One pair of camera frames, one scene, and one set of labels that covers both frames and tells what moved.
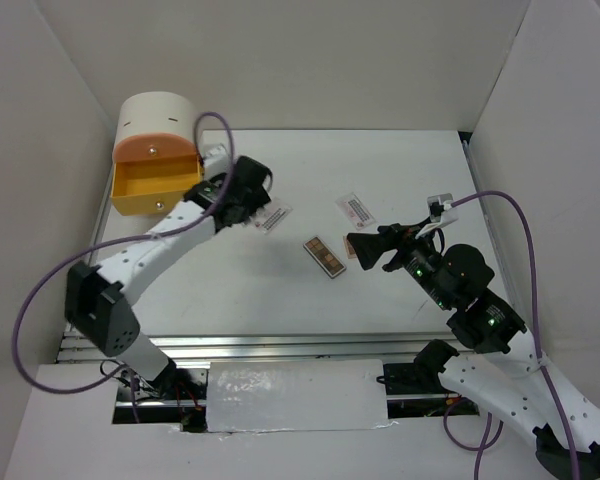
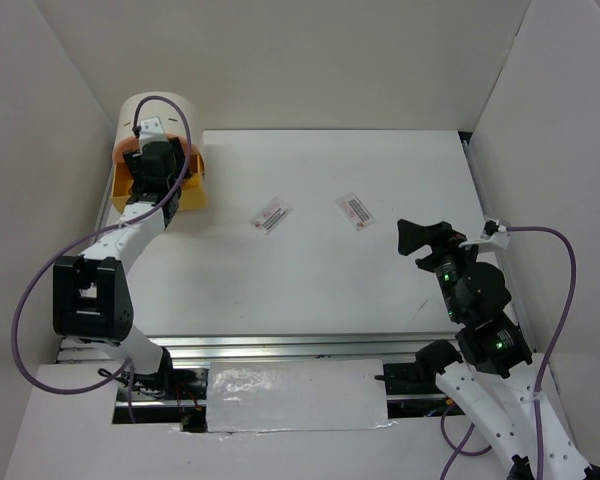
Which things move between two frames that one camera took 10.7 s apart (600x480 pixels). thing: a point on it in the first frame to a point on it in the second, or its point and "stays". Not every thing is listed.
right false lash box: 355,211 stays
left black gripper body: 257,201 to 179,161
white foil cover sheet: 322,395 stays
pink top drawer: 152,146 stays
